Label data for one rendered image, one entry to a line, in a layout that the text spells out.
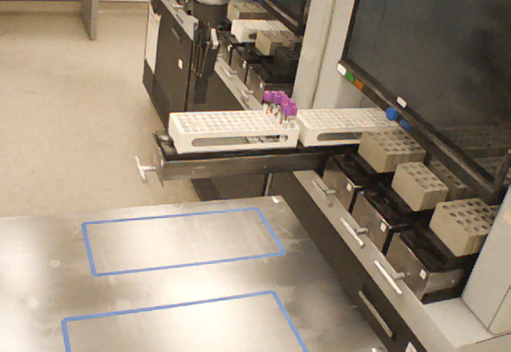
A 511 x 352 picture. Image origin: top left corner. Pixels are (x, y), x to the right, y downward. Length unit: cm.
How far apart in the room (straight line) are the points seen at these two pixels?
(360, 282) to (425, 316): 23
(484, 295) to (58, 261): 78
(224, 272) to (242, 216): 17
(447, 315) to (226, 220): 47
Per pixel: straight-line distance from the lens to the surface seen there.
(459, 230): 121
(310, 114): 151
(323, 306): 100
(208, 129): 136
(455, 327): 120
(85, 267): 101
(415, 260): 120
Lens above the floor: 149
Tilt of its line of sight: 30 degrees down
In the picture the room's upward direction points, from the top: 10 degrees clockwise
